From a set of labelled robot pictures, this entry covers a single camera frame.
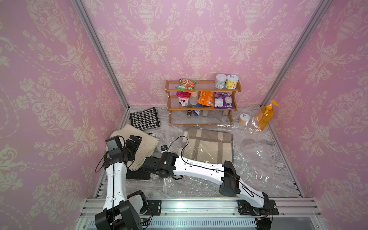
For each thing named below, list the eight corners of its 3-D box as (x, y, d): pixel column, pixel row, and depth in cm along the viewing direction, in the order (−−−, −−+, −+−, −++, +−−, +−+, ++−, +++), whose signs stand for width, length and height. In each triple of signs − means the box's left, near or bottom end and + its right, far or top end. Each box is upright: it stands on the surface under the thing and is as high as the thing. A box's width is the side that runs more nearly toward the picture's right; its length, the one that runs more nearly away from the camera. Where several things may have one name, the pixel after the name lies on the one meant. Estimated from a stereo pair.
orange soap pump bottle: (257, 134, 105) (271, 114, 88) (249, 127, 109) (261, 106, 92) (268, 127, 109) (283, 106, 92) (259, 120, 114) (273, 99, 96)
